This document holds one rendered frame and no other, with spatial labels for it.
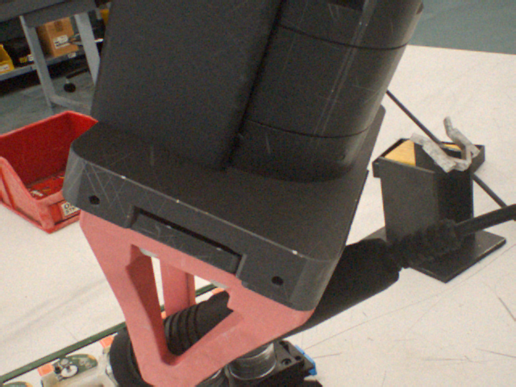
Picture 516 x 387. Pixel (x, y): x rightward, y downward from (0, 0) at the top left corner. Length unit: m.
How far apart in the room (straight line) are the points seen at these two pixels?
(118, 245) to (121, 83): 0.05
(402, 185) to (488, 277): 0.08
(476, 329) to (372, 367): 0.06
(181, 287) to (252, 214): 0.10
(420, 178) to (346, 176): 0.25
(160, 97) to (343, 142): 0.05
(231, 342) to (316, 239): 0.06
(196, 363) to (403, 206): 0.26
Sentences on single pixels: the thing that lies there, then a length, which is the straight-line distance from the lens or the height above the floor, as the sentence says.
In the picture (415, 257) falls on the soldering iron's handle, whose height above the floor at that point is 0.89.
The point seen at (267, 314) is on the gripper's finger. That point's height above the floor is 0.89.
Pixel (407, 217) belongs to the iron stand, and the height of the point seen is 0.78.
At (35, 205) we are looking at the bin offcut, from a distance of 0.60.
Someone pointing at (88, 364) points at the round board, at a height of 0.81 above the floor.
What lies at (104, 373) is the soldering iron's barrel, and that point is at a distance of 0.26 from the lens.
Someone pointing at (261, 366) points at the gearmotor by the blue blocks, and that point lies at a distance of 0.35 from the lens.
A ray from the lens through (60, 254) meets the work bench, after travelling 0.56.
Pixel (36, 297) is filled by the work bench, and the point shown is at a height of 0.75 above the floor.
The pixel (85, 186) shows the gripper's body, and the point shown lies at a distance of 0.16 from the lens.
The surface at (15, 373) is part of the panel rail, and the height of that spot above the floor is 0.81.
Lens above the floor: 1.00
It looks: 25 degrees down
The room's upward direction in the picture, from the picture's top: 11 degrees counter-clockwise
